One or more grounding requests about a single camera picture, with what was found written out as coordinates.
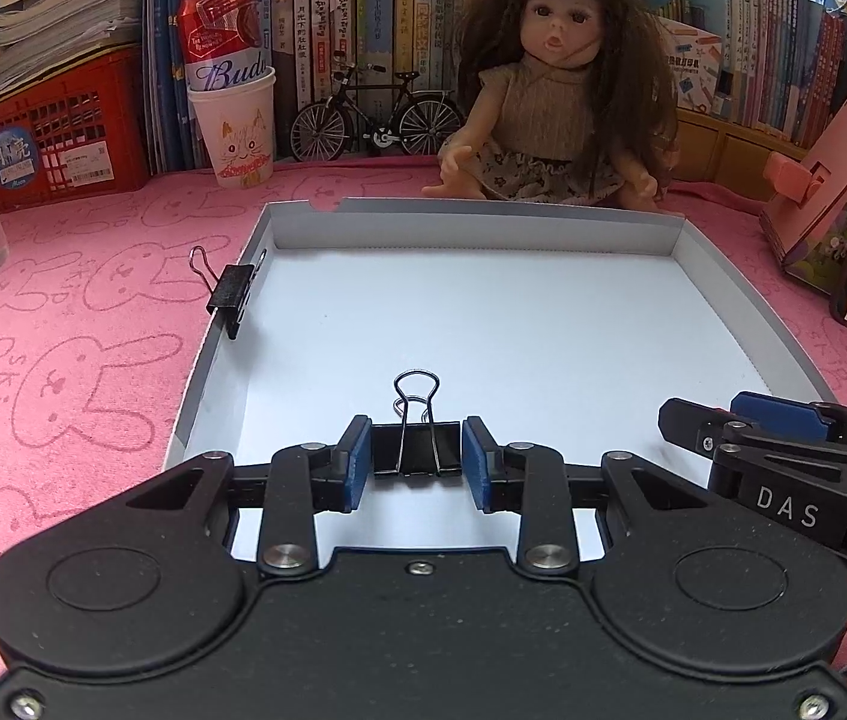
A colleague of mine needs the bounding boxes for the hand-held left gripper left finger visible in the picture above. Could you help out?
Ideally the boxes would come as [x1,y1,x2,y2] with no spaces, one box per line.
[123,416,373,578]

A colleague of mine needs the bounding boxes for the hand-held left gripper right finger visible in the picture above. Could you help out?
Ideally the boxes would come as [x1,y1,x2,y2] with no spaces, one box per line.
[462,416,720,578]

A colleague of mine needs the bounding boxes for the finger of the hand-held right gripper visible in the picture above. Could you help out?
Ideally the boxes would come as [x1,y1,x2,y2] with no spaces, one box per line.
[732,391,847,445]
[658,399,830,458]

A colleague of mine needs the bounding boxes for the black binder clip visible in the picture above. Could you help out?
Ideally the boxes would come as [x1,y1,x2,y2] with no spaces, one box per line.
[189,246,268,340]
[372,371,463,479]

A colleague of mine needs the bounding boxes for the white cardboard box tray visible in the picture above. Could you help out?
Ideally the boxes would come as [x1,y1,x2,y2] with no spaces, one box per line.
[164,197,840,563]

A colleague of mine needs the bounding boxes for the pink bunny-print table cloth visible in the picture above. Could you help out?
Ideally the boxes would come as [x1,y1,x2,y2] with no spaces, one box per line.
[0,157,847,698]

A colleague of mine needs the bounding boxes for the black miniature bicycle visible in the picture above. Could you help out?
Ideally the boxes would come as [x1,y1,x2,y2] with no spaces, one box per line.
[289,60,465,162]

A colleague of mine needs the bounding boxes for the colourful printed cardboard box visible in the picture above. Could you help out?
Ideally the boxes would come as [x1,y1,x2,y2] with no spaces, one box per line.
[656,11,725,117]

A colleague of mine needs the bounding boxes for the white cat-print paper cup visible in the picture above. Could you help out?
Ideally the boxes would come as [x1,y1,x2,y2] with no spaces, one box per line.
[187,66,278,188]

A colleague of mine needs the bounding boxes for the long-haired brown doll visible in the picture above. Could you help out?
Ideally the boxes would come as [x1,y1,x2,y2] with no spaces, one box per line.
[421,0,683,212]

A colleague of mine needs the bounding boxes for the red plastic crate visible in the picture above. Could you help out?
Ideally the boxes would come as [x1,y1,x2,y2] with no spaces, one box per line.
[0,45,152,212]

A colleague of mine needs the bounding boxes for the red beer can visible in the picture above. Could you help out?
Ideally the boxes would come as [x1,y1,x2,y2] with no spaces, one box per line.
[174,0,274,91]

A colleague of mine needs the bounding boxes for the row of upright books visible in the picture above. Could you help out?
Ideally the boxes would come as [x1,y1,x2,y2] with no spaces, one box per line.
[142,0,847,173]

